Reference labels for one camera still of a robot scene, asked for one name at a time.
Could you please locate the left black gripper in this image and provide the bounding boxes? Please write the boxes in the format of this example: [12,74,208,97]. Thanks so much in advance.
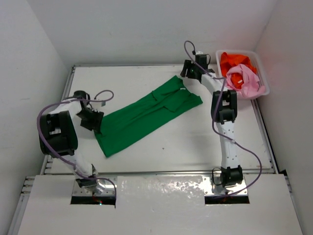
[76,108,103,133]

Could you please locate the green t shirt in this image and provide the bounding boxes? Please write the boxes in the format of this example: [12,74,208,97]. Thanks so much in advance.
[95,76,202,158]

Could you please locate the pink t shirt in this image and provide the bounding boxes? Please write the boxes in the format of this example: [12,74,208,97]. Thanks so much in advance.
[226,64,266,99]

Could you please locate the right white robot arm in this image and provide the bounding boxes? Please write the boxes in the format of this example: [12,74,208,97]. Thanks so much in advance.
[180,51,243,187]

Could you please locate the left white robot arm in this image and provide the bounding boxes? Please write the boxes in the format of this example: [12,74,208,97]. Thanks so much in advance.
[37,91,104,190]

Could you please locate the orange t shirt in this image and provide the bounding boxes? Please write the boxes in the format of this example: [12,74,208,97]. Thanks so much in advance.
[220,52,257,89]

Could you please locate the white plastic basket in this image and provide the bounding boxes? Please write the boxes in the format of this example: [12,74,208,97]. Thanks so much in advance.
[216,49,270,100]

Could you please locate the white front cover panel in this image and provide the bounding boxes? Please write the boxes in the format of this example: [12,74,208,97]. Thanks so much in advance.
[19,174,302,235]

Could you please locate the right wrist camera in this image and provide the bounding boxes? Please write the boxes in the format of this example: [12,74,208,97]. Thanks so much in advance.
[194,51,211,70]

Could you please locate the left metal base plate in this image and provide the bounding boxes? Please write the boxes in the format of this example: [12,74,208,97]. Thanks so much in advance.
[72,176,117,197]

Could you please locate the metal base plate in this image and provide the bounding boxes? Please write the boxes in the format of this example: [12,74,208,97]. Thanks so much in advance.
[72,176,117,197]
[202,176,248,197]

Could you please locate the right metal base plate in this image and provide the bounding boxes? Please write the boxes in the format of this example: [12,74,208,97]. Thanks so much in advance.
[202,176,248,197]

